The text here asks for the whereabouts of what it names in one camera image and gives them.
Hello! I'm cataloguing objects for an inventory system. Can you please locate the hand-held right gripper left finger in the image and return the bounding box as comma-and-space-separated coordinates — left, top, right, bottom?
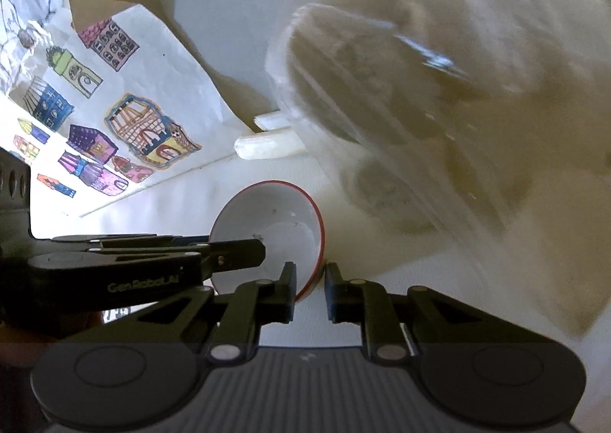
129, 262, 296, 362

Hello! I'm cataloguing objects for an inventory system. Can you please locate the clear plastic bag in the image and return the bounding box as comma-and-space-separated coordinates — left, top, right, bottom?
264, 0, 611, 344

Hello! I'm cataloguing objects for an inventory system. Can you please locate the colourful houses drawing sheet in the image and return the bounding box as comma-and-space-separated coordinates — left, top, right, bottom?
0, 2, 236, 220

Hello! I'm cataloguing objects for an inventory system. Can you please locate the white red-rimmed bowl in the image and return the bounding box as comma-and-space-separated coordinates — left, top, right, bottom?
209, 180, 327, 303

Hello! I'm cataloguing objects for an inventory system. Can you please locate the thin white cylindrical roll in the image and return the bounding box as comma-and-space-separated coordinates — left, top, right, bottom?
254, 110, 288, 133

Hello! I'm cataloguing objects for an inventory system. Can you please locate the thick white cylindrical roll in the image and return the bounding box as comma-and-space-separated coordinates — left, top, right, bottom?
233, 126, 307, 161

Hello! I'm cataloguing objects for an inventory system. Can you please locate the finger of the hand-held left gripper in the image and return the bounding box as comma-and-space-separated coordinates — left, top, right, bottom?
94, 239, 267, 279
52, 233, 212, 249

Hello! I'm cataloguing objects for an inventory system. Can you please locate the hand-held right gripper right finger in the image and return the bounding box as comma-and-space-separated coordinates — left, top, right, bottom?
325, 262, 483, 362

